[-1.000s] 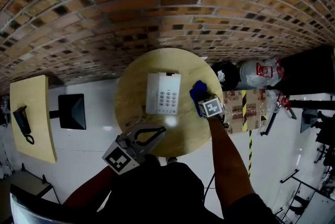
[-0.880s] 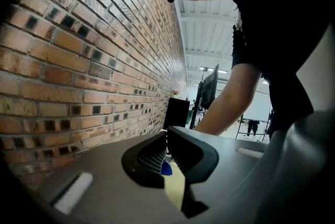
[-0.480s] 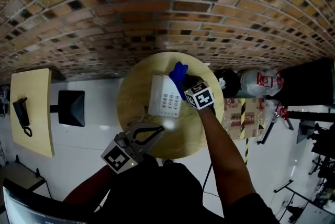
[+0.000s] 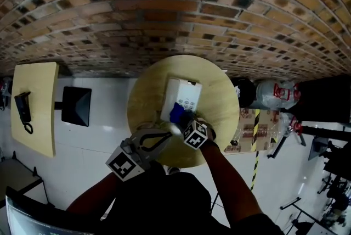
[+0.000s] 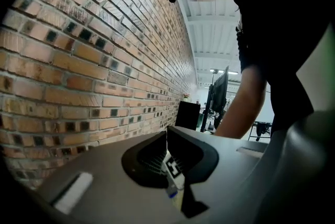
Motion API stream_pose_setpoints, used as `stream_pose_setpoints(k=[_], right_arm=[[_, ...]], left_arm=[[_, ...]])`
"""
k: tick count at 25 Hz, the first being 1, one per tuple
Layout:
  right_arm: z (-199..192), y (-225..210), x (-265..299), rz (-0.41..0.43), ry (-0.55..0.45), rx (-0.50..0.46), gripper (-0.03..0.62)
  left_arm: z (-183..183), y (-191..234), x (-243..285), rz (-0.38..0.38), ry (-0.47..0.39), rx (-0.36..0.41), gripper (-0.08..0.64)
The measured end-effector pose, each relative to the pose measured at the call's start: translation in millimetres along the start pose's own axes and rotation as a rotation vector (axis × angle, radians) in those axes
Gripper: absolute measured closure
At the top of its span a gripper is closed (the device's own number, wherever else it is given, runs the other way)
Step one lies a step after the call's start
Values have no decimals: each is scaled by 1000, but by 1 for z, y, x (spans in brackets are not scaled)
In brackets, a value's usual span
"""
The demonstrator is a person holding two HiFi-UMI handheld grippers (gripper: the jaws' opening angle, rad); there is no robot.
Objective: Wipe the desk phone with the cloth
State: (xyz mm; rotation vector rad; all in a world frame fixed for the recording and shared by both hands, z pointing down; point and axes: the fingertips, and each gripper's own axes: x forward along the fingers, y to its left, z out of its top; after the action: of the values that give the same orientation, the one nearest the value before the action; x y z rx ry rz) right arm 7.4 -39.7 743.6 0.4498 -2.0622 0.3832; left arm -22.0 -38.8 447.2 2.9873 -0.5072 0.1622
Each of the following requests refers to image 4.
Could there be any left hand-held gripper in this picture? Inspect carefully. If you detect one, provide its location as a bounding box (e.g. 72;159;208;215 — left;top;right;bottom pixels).
106;128;173;182

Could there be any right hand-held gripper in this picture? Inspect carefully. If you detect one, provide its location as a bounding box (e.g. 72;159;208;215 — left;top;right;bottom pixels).
167;111;217;152

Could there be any blue cloth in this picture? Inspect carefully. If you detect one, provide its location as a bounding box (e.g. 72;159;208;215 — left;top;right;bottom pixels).
169;102;185;123

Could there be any white desk telephone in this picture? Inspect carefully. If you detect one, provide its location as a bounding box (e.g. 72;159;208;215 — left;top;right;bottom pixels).
160;77;203;122

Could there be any person's left forearm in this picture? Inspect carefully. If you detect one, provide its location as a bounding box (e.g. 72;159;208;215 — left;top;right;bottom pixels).
66;172;122;215

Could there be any person's right forearm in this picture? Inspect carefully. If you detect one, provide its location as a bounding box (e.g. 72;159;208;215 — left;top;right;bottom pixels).
199;140;264;228

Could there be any white telephone handset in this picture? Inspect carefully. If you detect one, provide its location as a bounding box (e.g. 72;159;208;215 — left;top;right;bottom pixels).
161;77;180;121

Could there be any round wooden table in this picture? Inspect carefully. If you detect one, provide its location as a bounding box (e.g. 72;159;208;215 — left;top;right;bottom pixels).
127;54;241;169

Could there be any person's black shirt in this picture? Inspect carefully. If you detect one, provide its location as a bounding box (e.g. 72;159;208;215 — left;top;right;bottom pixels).
92;161;286;235

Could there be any printed cardboard box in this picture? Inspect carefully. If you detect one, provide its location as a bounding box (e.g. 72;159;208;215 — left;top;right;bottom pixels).
223;107;281;154

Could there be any black trash bin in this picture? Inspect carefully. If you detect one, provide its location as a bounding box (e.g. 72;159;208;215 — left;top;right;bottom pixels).
231;77;258;109

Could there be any yellow black striped tape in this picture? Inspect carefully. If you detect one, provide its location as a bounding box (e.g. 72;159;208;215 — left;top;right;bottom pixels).
249;109;261;192

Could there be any clear plastic bag red print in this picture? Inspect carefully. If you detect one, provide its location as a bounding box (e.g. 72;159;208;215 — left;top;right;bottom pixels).
256;80;302;110

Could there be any black metal desk leg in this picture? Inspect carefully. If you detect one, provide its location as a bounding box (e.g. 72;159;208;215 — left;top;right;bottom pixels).
267;124;308;160

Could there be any small clear bag red print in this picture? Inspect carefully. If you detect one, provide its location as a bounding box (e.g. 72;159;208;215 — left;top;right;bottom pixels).
279;112;304;136

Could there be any rectangular wooden table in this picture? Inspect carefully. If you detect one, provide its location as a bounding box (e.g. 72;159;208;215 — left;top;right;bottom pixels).
10;61;60;158

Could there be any black telephone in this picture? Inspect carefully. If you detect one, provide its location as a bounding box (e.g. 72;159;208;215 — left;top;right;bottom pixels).
14;91;34;135

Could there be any grey computer case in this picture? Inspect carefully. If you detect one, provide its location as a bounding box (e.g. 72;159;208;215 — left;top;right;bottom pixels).
308;136;329;161

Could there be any dark computer monitor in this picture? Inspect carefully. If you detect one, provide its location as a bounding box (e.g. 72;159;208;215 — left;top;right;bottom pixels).
5;186;94;235

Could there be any black metal floor stand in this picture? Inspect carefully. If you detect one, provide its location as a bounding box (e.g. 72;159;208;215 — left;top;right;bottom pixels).
279;196;351;235

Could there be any black office chair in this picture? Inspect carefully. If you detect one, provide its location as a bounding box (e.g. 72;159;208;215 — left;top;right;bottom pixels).
317;139;351;203

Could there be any telephone cord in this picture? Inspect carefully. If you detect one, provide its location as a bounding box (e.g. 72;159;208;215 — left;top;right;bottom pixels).
135;110;165;131

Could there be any grey desk with black frame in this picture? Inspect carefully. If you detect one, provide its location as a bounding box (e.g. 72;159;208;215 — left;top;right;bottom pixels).
0;150;49;209

